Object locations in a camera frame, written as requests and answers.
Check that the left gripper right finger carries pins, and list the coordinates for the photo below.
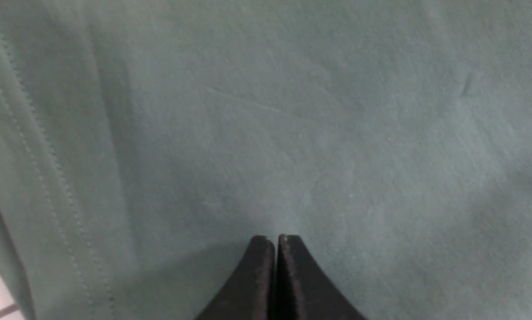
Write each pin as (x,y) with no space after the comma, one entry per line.
(302,290)

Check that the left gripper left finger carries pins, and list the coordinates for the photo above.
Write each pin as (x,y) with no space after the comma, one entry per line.
(247,294)

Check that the green long sleeve shirt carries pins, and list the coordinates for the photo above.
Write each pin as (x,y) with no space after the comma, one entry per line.
(144,142)

